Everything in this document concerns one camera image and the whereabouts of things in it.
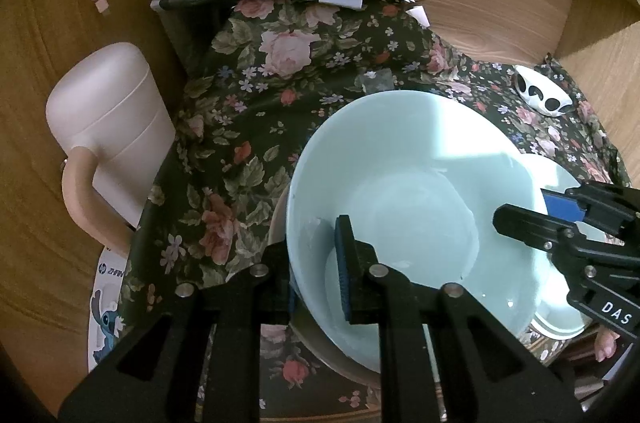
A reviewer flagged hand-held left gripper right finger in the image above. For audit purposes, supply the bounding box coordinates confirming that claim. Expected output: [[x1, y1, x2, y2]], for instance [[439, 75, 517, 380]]
[[334, 214, 583, 423]]

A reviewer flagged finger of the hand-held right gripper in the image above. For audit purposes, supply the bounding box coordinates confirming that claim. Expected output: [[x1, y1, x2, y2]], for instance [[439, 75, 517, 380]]
[[492, 203, 577, 255], [542, 183, 640, 230]]

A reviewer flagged floral tablecloth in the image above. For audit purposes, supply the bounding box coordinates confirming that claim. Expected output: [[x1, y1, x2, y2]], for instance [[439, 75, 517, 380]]
[[117, 0, 632, 423]]

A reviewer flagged person's right hand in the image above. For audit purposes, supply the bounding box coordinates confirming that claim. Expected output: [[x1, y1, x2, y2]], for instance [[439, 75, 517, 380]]
[[595, 328, 619, 362]]

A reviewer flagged mint green bowl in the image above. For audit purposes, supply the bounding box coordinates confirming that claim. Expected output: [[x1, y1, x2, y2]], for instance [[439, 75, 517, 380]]
[[286, 90, 551, 374]]

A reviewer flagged mint green plate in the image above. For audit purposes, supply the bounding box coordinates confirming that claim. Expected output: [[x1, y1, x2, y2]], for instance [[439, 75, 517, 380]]
[[519, 152, 604, 340]]

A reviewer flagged white paper slip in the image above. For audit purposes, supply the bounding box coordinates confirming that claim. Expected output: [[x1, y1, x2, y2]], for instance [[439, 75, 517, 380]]
[[406, 5, 431, 27]]

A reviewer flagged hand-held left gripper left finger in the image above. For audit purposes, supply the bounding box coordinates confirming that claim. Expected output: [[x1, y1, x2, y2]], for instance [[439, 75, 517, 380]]
[[57, 243, 293, 423]]

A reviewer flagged white plate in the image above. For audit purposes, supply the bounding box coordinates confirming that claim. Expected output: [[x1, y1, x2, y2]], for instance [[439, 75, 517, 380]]
[[270, 186, 386, 390]]

